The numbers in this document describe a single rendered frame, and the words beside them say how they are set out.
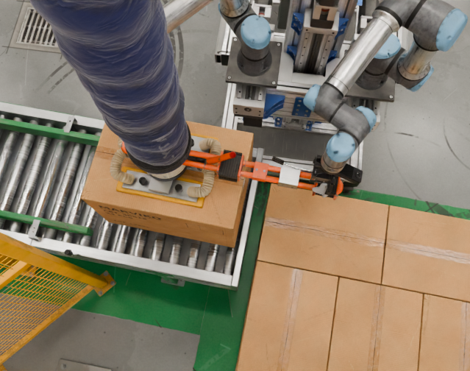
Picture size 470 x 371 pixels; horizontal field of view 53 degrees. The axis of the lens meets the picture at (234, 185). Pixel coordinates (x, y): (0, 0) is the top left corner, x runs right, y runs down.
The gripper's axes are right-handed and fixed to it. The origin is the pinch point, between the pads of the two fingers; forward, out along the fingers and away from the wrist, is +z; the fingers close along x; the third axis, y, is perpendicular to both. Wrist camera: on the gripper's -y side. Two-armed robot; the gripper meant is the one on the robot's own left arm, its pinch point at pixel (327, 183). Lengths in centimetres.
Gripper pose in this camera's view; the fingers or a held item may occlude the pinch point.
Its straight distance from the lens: 170.2
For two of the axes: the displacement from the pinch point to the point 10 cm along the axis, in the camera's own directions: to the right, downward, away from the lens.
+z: 0.1, 3.0, 9.5
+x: -2.1, 9.3, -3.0
